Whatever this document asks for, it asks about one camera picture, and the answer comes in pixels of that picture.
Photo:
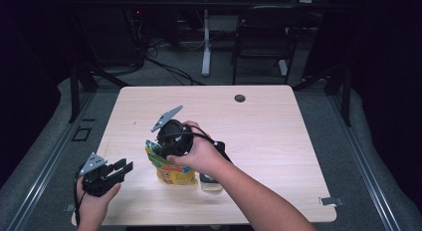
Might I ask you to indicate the yellow green snack bag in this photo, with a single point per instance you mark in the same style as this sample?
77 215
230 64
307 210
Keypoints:
172 173

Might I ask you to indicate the person's left hand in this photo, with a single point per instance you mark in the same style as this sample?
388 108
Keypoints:
94 204

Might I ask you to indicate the black folding chair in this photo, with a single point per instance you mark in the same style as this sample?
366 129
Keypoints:
265 32

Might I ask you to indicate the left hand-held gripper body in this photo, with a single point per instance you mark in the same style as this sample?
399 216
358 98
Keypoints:
98 183

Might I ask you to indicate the black computer tower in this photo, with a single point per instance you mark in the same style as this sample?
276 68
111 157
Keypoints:
109 35

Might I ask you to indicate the white desk leg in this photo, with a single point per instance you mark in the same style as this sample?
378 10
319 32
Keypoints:
206 48

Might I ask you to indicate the person's right hand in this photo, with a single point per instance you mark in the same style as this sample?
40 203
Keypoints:
202 154

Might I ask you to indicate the black square floor frame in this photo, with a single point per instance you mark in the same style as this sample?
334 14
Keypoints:
73 134

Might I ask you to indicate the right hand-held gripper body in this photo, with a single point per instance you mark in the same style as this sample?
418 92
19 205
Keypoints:
174 138

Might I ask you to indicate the black metal stand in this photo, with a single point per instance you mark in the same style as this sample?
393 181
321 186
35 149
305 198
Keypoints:
345 91
75 91

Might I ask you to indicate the clear jar with black lid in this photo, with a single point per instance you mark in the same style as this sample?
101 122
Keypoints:
210 184

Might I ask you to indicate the white desk foot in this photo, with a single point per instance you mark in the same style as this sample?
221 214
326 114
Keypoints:
282 67

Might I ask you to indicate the aluminium floor rail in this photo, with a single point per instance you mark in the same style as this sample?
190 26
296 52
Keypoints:
46 168
365 164

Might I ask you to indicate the grey metal table bracket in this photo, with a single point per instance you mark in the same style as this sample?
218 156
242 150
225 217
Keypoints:
331 201
69 207

